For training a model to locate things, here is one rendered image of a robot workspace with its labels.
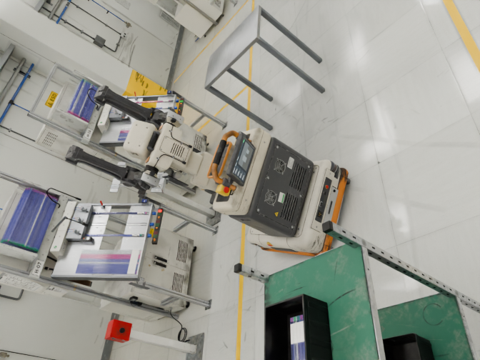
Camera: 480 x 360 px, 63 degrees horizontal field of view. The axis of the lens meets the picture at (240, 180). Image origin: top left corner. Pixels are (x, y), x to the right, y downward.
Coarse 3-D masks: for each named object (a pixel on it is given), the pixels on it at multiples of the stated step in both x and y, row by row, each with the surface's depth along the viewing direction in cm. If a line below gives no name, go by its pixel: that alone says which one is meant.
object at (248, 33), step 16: (256, 16) 316; (272, 16) 332; (240, 32) 331; (256, 32) 302; (288, 32) 340; (224, 48) 346; (240, 48) 316; (272, 48) 308; (304, 48) 351; (208, 64) 362; (224, 64) 328; (288, 64) 318; (208, 80) 344; (240, 80) 386; (304, 80) 330; (224, 96) 352; (272, 128) 381
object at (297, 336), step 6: (294, 318) 124; (300, 318) 122; (294, 324) 123; (300, 324) 121; (294, 330) 122; (300, 330) 120; (294, 336) 121; (300, 336) 119; (294, 342) 120; (300, 342) 118; (294, 348) 119; (300, 348) 117; (294, 354) 118; (300, 354) 116
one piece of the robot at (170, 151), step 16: (160, 128) 244; (176, 128) 242; (160, 144) 235; (176, 144) 240; (160, 160) 234; (176, 160) 239; (192, 160) 250; (208, 160) 258; (192, 176) 258; (208, 192) 268
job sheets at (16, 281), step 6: (0, 276) 313; (6, 276) 313; (12, 276) 313; (18, 276) 313; (6, 282) 323; (12, 282) 322; (18, 282) 321; (24, 282) 321; (30, 282) 320; (24, 288) 333; (30, 288) 332; (36, 288) 332; (48, 288) 329; (54, 288) 329
